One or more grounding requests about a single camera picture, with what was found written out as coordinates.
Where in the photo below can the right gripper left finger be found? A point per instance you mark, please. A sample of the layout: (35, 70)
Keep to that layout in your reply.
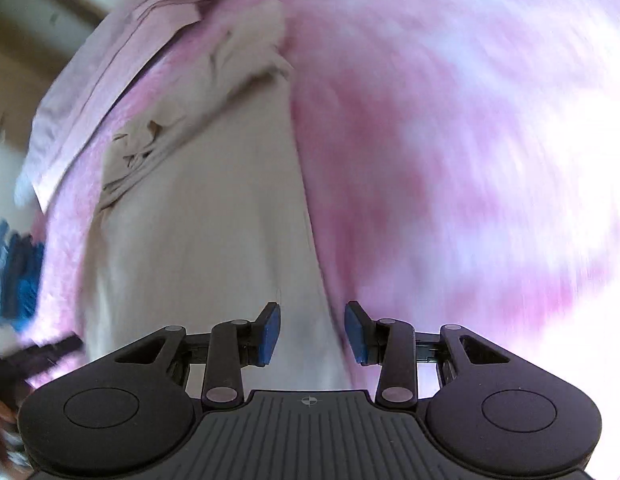
(227, 349)

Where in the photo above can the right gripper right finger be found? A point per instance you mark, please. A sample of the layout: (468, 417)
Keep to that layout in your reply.
(396, 348)

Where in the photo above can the cream garment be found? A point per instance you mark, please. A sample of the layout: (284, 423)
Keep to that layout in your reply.
(202, 216)

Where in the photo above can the blue folded clothes pile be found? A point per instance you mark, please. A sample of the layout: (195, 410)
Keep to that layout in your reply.
(21, 261)

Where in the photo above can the person's left hand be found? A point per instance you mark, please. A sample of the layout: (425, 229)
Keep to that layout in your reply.
(7, 418)

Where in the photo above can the pink rose blanket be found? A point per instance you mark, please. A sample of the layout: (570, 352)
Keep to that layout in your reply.
(460, 161)

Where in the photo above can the pink pillow near door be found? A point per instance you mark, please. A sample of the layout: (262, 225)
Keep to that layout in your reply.
(88, 86)

